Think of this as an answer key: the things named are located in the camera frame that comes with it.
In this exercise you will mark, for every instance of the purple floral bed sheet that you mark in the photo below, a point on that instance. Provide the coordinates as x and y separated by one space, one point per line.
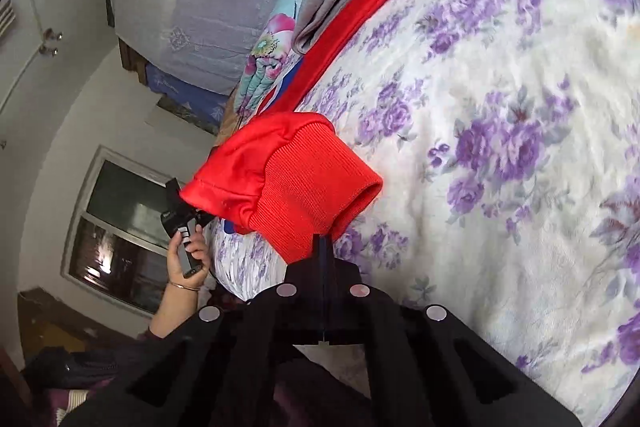
475 157

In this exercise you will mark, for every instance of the black bag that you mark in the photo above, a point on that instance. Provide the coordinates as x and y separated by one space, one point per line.
75 364

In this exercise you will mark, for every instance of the person's left forearm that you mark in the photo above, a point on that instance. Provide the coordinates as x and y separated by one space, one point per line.
175 312

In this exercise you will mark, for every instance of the teal pink floral quilt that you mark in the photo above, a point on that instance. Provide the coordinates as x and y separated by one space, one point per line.
270 52

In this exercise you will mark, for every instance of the blue folded bedding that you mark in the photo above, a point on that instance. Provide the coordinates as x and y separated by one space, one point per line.
185 94

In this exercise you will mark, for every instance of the white framed window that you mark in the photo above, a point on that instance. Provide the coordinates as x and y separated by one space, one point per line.
120 207

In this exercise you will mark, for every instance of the person's left hand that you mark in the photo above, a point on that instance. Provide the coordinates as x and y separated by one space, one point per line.
175 267

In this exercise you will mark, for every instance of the brown pillow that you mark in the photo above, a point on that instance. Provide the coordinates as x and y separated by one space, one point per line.
227 127

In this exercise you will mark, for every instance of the red pants with blue stripes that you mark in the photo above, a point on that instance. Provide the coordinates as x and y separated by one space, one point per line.
300 177

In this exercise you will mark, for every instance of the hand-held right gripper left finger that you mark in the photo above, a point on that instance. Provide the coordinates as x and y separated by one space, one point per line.
312 277

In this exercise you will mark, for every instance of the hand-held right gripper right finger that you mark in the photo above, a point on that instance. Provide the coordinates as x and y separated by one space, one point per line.
337 277

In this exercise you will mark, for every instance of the brown wooden furniture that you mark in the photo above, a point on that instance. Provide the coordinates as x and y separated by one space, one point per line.
127 57

